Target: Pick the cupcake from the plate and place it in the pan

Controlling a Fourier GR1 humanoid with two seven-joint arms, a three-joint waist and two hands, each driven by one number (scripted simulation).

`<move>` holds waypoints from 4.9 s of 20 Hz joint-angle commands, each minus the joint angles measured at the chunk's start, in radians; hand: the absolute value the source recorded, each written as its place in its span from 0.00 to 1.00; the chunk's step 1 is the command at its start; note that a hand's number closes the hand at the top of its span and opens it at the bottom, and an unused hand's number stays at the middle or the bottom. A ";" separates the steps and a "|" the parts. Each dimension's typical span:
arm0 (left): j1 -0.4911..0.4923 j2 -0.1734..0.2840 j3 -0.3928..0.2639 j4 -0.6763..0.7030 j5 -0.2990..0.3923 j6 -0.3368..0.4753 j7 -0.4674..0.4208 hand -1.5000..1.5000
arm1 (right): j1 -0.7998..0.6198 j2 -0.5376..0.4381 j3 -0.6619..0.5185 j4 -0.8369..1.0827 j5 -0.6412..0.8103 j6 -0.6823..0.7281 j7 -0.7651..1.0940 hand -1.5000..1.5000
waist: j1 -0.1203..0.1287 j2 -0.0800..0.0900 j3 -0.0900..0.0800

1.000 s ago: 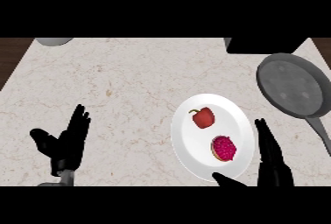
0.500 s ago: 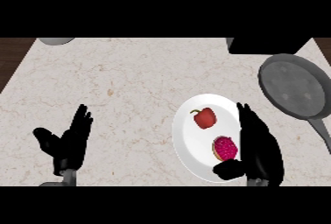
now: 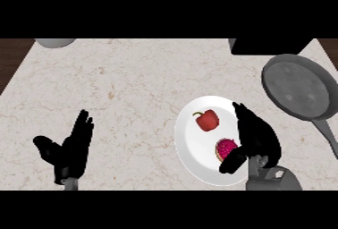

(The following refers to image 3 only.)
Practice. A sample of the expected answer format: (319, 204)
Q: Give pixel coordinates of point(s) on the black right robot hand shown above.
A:
(257, 137)

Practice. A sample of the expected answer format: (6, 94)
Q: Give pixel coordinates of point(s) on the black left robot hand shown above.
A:
(72, 149)

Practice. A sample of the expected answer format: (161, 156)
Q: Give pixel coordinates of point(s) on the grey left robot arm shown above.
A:
(69, 184)

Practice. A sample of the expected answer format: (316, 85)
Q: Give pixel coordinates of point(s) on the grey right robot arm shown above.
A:
(270, 177)

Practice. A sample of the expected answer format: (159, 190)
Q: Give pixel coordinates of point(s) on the white round plate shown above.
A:
(197, 143)

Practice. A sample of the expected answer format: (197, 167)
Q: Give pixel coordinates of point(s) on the grey frying pan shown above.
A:
(296, 89)

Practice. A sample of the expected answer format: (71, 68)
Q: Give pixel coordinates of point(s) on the red bell pepper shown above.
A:
(206, 120)

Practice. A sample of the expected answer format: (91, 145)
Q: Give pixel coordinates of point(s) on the black appliance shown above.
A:
(268, 46)

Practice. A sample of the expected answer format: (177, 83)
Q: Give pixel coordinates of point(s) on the grey round bowl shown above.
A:
(54, 42)

